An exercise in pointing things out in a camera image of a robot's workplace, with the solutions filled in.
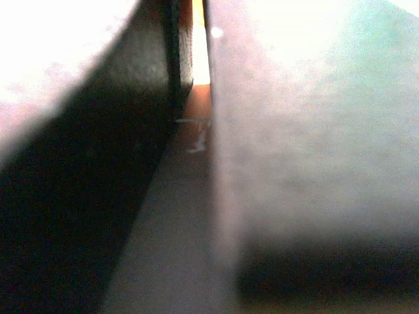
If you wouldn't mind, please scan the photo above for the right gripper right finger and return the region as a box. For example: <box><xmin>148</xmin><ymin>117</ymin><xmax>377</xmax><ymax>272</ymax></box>
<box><xmin>204</xmin><ymin>1</ymin><xmax>418</xmax><ymax>313</ymax></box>

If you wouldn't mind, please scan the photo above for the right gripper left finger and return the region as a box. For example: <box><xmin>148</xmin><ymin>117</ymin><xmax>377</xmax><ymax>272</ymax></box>
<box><xmin>1</xmin><ymin>1</ymin><xmax>193</xmax><ymax>313</ymax></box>

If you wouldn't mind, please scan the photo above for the orange t shirt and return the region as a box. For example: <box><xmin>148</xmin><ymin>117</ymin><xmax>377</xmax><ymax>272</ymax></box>
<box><xmin>179</xmin><ymin>0</ymin><xmax>212</xmax><ymax>119</ymax></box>

